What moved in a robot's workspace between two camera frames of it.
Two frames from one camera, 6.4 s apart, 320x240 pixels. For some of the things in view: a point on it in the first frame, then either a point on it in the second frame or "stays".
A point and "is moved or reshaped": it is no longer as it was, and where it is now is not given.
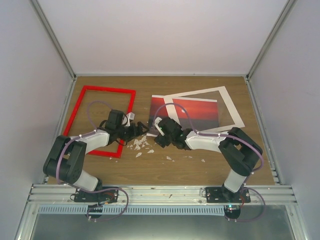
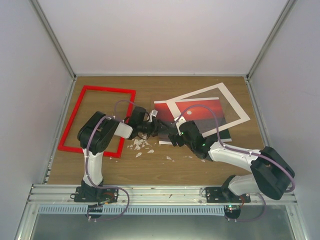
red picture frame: x=116 y=154 stays
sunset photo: x=193 y=114 is moved or reshaped
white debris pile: x=140 y=142 stays
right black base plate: x=221 y=195 stays
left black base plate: x=109 y=195 stays
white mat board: x=168 y=99 is moved or reshaped
